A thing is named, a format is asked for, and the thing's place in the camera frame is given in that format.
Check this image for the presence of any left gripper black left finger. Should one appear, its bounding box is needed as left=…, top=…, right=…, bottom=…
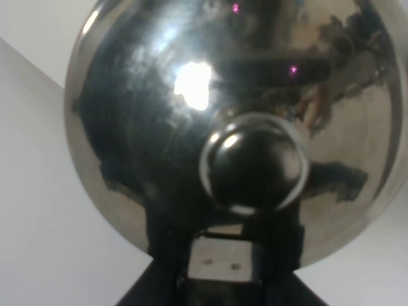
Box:
left=117, top=256, right=188, bottom=306

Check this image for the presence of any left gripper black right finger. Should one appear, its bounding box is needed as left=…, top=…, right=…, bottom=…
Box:
left=254, top=254, right=326, bottom=306

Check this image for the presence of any stainless steel teapot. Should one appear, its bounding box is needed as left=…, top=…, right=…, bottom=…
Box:
left=64, top=1, right=407, bottom=268

